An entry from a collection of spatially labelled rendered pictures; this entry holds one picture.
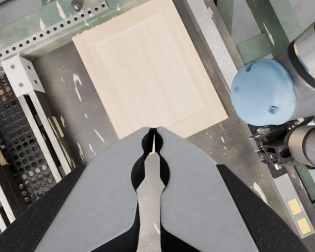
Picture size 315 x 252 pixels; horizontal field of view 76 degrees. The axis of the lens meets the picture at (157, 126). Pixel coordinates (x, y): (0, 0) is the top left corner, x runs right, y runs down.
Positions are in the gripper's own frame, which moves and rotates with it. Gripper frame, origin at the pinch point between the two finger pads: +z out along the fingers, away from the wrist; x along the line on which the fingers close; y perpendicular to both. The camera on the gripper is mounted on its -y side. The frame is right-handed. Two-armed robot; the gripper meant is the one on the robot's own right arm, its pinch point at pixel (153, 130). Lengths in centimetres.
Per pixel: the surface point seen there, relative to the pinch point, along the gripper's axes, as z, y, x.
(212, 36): 64, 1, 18
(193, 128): 50, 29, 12
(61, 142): 45, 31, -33
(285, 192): 38, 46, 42
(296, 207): 35, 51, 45
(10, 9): 139, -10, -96
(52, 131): 45, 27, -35
